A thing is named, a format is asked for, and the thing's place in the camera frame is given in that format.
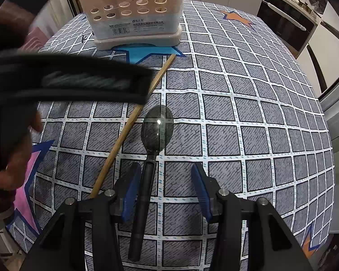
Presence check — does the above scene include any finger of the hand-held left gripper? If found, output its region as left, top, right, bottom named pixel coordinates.
left=0, top=51, right=156, bottom=105

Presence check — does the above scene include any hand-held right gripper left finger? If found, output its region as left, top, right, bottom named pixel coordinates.
left=20, top=162, right=142, bottom=271

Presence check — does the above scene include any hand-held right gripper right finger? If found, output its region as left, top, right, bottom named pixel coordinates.
left=191, top=162, right=314, bottom=271

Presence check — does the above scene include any dark translucent black-handled spoon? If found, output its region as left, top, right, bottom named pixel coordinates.
left=128, top=104, right=175, bottom=262

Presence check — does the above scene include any beige plastic utensil holder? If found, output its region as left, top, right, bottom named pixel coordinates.
left=75, top=0, right=184, bottom=51

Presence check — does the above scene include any wooden chopstick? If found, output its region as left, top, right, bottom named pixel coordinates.
left=89, top=54, right=176, bottom=199

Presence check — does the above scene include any person's left hand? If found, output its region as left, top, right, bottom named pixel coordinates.
left=0, top=110, right=44, bottom=192

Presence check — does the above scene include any pink plastic stool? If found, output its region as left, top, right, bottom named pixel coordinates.
left=23, top=27, right=55, bottom=53

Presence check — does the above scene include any pink star marker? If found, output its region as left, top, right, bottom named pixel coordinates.
left=6, top=140, right=55, bottom=236

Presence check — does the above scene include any blue star marker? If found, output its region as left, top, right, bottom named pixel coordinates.
left=110, top=44, right=186, bottom=65

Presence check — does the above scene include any orange star marker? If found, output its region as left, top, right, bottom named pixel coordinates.
left=217, top=9, right=255, bottom=29

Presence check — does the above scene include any black built-in oven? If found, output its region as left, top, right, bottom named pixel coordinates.
left=256, top=0, right=318, bottom=60

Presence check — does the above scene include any white kitchen cabinet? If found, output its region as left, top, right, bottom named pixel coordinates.
left=297, top=20, right=339, bottom=96

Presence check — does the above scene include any metal wire strainer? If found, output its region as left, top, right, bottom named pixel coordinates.
left=308, top=0, right=327, bottom=14

